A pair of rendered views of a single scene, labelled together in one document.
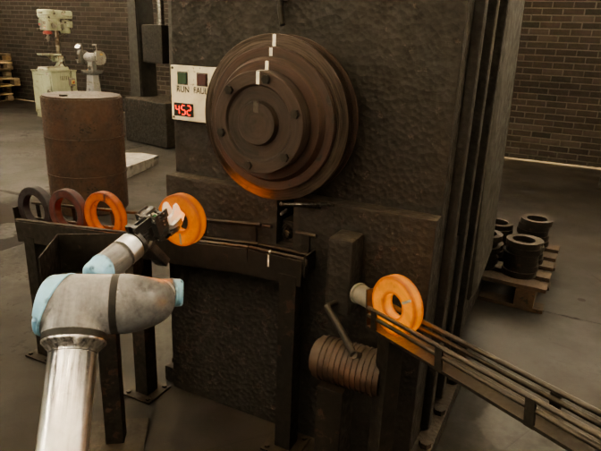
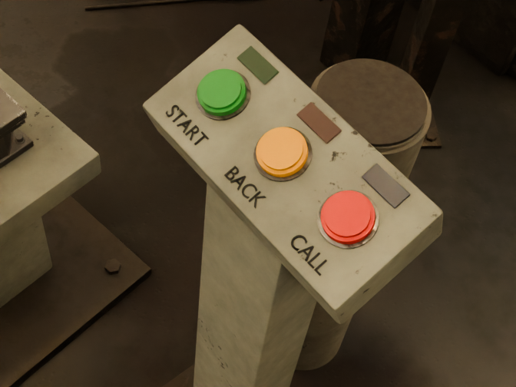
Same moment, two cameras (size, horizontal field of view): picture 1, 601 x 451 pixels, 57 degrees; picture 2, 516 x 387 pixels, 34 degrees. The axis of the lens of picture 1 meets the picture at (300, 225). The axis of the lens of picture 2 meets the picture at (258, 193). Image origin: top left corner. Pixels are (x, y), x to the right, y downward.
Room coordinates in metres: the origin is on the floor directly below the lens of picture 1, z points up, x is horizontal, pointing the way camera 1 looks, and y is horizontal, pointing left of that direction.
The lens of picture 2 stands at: (0.29, -0.31, 1.12)
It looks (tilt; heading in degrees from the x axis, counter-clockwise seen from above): 55 degrees down; 17
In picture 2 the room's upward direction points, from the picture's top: 9 degrees clockwise
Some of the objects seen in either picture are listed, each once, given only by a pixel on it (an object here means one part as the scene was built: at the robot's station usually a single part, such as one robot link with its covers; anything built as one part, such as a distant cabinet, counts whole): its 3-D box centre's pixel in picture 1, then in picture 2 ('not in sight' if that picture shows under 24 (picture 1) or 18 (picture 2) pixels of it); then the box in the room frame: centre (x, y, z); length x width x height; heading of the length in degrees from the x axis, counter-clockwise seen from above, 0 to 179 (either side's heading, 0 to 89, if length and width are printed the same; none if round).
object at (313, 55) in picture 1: (277, 119); not in sight; (1.64, 0.08, 1.11); 0.47 x 0.06 x 0.47; 64
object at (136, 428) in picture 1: (102, 348); not in sight; (1.59, 0.63, 0.36); 0.26 x 0.20 x 0.72; 99
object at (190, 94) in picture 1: (204, 95); not in sight; (1.88, 0.34, 1.15); 0.26 x 0.02 x 0.18; 64
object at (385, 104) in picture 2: not in sight; (329, 240); (0.84, -0.25, 0.26); 0.12 x 0.12 x 0.52
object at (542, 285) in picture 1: (452, 233); not in sight; (3.32, -0.96, 0.22); 1.20 x 0.81 x 0.44; 62
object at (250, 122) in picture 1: (260, 123); not in sight; (1.55, 0.12, 1.11); 0.28 x 0.06 x 0.28; 64
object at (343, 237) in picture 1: (344, 271); not in sight; (1.55, -0.14, 0.68); 0.11 x 0.08 x 0.24; 154
